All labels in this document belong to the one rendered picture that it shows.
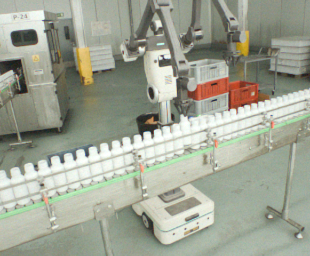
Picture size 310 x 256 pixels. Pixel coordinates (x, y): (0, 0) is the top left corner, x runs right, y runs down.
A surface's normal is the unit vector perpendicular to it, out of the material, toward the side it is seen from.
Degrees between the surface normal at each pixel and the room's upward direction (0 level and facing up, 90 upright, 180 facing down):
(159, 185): 90
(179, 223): 90
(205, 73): 90
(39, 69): 90
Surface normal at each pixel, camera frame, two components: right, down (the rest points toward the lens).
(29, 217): 0.47, 0.28
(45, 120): 0.18, 0.34
